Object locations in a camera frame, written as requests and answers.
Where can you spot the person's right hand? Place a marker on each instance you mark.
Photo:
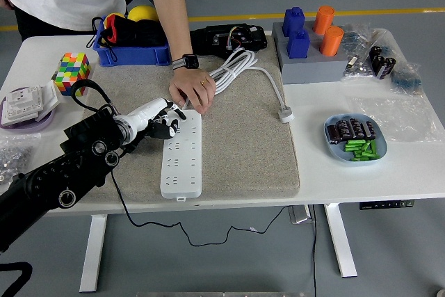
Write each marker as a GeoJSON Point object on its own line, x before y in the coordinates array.
{"type": "Point", "coordinates": [5, 2]}

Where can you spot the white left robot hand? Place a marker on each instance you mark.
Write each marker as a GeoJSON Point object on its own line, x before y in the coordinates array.
{"type": "Point", "coordinates": [146, 112]}

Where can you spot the person's left hand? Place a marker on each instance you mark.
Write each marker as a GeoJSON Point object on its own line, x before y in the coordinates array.
{"type": "Point", "coordinates": [191, 90]}

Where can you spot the white power strip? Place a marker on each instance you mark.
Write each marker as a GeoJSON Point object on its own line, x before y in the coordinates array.
{"type": "Point", "coordinates": [184, 165]}

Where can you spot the person's left forearm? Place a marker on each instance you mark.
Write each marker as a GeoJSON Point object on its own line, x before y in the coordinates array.
{"type": "Point", "coordinates": [170, 12]}

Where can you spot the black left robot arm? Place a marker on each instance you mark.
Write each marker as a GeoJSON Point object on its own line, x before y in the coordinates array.
{"type": "Point", "coordinates": [69, 168]}

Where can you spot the white power plug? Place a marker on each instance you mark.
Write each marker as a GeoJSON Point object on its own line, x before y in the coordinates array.
{"type": "Point", "coordinates": [286, 115]}

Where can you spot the black wrist watch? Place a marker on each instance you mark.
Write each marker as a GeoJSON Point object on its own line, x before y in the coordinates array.
{"type": "Point", "coordinates": [189, 61]}

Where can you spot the blue plastic bin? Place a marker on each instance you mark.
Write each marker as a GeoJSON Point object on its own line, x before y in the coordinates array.
{"type": "Point", "coordinates": [132, 57]}

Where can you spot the black electronic device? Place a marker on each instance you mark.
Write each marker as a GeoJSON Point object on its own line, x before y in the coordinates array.
{"type": "Point", "coordinates": [222, 38]}

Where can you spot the grey-brown felt mat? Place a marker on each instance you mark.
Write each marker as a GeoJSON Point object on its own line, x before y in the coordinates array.
{"type": "Point", "coordinates": [243, 144]}

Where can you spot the colourful puzzle cube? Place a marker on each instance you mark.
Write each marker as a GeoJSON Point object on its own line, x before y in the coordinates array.
{"type": "Point", "coordinates": [73, 71]}

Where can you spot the large yellow ball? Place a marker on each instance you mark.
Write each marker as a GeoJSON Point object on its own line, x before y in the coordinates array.
{"type": "Point", "coordinates": [142, 13]}

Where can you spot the small yellow ball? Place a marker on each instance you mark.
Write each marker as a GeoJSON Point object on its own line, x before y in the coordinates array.
{"type": "Point", "coordinates": [115, 16]}

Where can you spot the purple plate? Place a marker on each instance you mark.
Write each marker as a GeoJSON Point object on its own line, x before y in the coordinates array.
{"type": "Point", "coordinates": [31, 127]}

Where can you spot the blue plastic block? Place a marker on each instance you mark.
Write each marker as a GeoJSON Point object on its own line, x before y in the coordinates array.
{"type": "Point", "coordinates": [298, 45]}
{"type": "Point", "coordinates": [293, 20]}

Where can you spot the grey block holder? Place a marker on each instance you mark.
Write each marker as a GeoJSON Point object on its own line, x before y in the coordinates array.
{"type": "Point", "coordinates": [313, 69]}

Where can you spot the white table leg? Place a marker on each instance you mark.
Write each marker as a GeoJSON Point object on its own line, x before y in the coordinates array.
{"type": "Point", "coordinates": [93, 251]}
{"type": "Point", "coordinates": [342, 241]}

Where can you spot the orange plastic cylinder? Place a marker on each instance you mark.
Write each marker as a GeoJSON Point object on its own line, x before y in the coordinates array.
{"type": "Point", "coordinates": [324, 18]}
{"type": "Point", "coordinates": [332, 40]}

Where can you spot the black cylindrical battery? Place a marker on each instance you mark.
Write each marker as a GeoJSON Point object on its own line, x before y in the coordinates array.
{"type": "Point", "coordinates": [372, 129]}
{"type": "Point", "coordinates": [343, 128]}
{"type": "Point", "coordinates": [365, 129]}
{"type": "Point", "coordinates": [354, 128]}
{"type": "Point", "coordinates": [334, 134]}

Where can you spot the light blue dish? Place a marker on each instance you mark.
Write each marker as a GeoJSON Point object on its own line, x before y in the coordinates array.
{"type": "Point", "coordinates": [335, 152]}

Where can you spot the metal box under table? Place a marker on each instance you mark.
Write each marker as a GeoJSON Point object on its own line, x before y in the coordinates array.
{"type": "Point", "coordinates": [299, 215]}

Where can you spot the green cylindrical battery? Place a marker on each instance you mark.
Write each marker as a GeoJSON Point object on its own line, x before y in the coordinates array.
{"type": "Point", "coordinates": [374, 146]}
{"type": "Point", "coordinates": [353, 148]}
{"type": "Point", "coordinates": [363, 158]}
{"type": "Point", "coordinates": [366, 147]}
{"type": "Point", "coordinates": [354, 144]}
{"type": "Point", "coordinates": [365, 153]}

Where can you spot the clear bag of metal parts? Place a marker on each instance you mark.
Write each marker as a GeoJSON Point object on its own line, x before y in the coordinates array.
{"type": "Point", "coordinates": [361, 67]}

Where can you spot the clear bag of blue resistors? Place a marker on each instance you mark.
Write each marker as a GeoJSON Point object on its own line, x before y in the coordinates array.
{"type": "Point", "coordinates": [356, 36]}
{"type": "Point", "coordinates": [406, 79]}

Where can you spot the clear bag of black capacitors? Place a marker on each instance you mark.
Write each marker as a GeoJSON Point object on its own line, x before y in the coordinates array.
{"type": "Point", "coordinates": [382, 62]}

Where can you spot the empty clear plastic bag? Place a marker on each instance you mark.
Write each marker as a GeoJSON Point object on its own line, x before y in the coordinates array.
{"type": "Point", "coordinates": [400, 119]}

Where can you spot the black table control panel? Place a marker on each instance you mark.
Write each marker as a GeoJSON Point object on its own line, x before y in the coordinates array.
{"type": "Point", "coordinates": [386, 205]}

